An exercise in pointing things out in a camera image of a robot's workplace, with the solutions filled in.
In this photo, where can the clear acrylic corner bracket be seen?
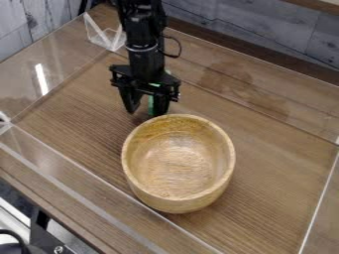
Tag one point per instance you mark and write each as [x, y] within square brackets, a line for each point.
[110, 39]

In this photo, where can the clear acrylic enclosure wall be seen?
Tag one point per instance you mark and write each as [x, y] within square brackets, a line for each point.
[67, 125]

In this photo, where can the green rectangular stick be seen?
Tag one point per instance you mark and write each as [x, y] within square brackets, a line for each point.
[151, 98]

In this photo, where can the wooden bowl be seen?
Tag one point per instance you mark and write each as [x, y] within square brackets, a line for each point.
[178, 160]

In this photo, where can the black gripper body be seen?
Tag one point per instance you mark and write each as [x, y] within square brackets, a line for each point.
[163, 83]

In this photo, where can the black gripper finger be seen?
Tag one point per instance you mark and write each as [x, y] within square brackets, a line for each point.
[160, 104]
[131, 98]

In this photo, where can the black table frame leg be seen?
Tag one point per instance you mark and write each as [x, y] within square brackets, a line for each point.
[42, 238]

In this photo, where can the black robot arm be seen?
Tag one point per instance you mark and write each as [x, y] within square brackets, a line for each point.
[143, 76]

